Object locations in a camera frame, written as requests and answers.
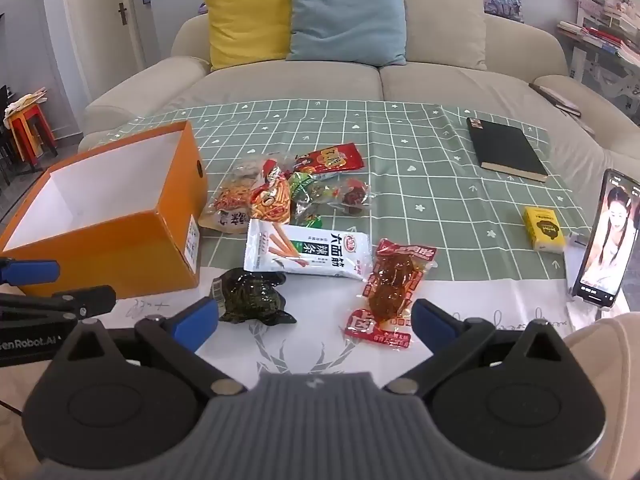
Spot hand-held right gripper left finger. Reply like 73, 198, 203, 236
50, 296, 246, 396

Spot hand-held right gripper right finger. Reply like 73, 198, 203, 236
385, 298, 596, 395

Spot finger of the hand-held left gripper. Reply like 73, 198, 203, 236
0, 285, 117, 323
0, 258, 61, 286

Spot red clear meat packet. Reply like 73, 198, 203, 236
344, 238, 437, 350

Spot dark green snack packet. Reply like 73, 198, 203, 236
210, 268, 297, 327

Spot orange cardboard box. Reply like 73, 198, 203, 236
0, 120, 208, 300

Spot beige noodle snack packet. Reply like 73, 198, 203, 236
198, 180, 256, 234

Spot white spicy strip packet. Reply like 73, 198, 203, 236
243, 218, 373, 281

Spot red stick snack packet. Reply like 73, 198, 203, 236
250, 159, 292, 224

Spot clear dark plum packet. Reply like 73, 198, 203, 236
335, 178, 373, 217

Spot green raisin packet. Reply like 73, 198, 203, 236
287, 171, 346, 228

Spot red cracker packet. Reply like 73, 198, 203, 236
294, 142, 365, 175

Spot black dining chairs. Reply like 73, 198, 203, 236
0, 85, 21, 186

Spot red stool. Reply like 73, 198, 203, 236
10, 105, 58, 171

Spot yellow tissue pack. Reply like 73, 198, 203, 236
523, 206, 567, 252

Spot cloth and papers pile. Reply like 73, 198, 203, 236
5, 87, 48, 118

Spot black notebook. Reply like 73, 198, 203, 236
466, 116, 549, 183

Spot person's beige trouser leg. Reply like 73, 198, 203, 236
565, 316, 640, 480

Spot smartphone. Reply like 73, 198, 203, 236
572, 168, 640, 309

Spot white door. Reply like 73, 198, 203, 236
102, 0, 141, 91

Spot dark book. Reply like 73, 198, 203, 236
529, 82, 582, 117

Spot beige sofa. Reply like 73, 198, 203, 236
77, 0, 640, 201

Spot beige cushion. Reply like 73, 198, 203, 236
385, 0, 488, 71

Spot yellow pillow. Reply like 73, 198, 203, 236
202, 0, 292, 72

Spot light blue pillow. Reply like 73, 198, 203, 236
286, 0, 407, 67

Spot white shelf with books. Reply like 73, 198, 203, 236
557, 0, 640, 126

